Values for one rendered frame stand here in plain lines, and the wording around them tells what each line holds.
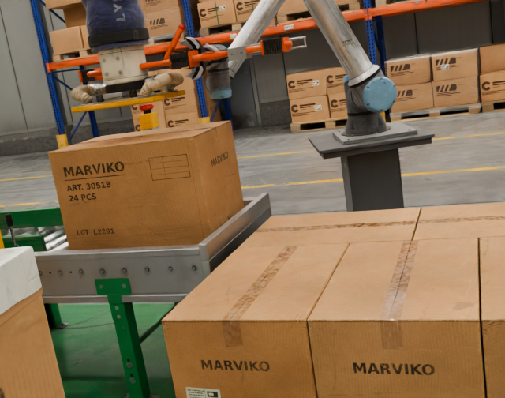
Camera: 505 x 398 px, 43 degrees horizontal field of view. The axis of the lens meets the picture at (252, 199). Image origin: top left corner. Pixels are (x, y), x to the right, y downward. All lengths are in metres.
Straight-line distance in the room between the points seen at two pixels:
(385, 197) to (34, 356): 2.42
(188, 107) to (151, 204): 7.96
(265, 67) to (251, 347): 9.63
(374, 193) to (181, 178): 1.04
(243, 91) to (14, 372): 10.63
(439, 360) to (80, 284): 1.35
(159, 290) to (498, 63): 8.01
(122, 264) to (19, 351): 1.62
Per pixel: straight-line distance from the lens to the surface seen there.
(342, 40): 2.73
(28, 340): 0.70
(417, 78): 9.26
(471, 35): 10.56
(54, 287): 2.48
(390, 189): 2.98
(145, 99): 2.31
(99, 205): 2.45
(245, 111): 11.23
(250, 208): 2.51
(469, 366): 1.57
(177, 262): 2.18
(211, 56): 2.32
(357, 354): 1.59
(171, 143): 2.26
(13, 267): 0.67
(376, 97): 2.75
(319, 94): 9.57
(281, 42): 2.24
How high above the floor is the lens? 1.18
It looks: 12 degrees down
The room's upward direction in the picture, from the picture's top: 9 degrees counter-clockwise
